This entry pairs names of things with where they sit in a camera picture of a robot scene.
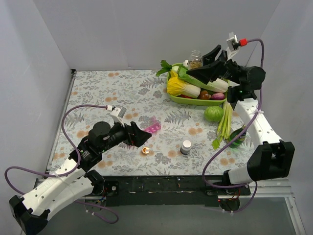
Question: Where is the green napa cabbage toy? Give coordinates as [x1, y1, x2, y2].
[177, 66, 228, 93]

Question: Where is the purple onion toy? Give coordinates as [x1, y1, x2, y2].
[211, 93, 225, 100]

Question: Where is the white bottle blue label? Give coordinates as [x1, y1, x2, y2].
[180, 140, 192, 155]

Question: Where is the leafy green herb toy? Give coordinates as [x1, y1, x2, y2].
[156, 60, 172, 77]

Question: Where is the round green cabbage toy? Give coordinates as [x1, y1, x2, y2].
[204, 106, 224, 122]

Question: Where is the black front table rail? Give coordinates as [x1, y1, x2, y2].
[104, 175, 234, 207]

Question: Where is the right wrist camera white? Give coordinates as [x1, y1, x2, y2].
[226, 32, 241, 52]

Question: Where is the celery stalk toy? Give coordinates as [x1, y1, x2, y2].
[212, 101, 233, 150]

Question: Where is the gold bottle cap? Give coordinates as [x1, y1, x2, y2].
[142, 146, 150, 155]

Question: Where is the floral table mat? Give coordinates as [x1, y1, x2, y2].
[48, 70, 254, 176]

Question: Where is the green plastic tray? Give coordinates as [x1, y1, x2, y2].
[166, 63, 230, 106]

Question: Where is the yellow napa cabbage toy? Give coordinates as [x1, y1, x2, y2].
[167, 77, 201, 98]

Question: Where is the bok choy toy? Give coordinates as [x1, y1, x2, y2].
[183, 59, 189, 68]

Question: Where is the pink weekly pill organizer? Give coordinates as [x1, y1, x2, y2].
[144, 116, 161, 134]

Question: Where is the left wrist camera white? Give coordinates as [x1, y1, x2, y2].
[110, 106, 127, 126]

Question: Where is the clear bottle of yellow pills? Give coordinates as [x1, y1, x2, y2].
[188, 50, 203, 70]

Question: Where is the green glass bottle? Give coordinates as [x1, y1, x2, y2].
[228, 125, 246, 148]

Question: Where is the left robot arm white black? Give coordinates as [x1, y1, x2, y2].
[9, 121, 152, 235]

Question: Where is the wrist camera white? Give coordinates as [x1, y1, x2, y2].
[110, 106, 127, 126]
[226, 32, 241, 52]

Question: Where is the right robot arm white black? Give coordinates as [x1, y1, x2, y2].
[187, 45, 295, 195]

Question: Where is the brown mushroom toy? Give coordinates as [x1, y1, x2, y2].
[198, 90, 211, 100]

